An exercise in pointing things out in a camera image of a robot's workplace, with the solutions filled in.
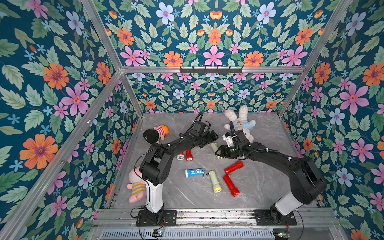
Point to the blue flashlight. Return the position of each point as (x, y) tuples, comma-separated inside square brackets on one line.
[(194, 172)]

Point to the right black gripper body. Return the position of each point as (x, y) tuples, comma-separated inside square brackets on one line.
[(236, 139)]

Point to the red flashlight white rim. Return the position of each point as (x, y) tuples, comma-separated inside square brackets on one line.
[(181, 156)]

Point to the white vent grille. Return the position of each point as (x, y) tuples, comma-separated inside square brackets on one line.
[(189, 234)]

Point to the white bunny plush blue shirt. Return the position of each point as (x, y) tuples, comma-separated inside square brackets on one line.
[(241, 122)]

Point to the pink pig plush striped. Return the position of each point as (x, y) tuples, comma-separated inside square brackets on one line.
[(137, 185)]

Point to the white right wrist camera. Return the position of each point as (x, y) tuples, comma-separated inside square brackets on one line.
[(229, 140)]

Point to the black-haired striped plush doll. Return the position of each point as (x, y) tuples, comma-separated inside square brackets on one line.
[(156, 134)]

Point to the black hook rail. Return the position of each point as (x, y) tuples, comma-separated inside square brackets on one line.
[(210, 70)]

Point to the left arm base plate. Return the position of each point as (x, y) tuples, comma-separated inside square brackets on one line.
[(165, 218)]

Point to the pale green flashlight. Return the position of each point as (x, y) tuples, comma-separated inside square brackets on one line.
[(215, 148), (215, 182)]

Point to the aluminium frame corner post left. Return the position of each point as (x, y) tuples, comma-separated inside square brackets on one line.
[(100, 29)]

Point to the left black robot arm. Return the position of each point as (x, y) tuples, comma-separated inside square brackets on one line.
[(156, 166)]

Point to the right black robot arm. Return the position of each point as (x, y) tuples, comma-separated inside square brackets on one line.
[(306, 180)]

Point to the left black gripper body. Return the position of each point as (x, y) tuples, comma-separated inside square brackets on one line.
[(206, 139)]

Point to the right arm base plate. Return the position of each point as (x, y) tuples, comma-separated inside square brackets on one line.
[(274, 218)]

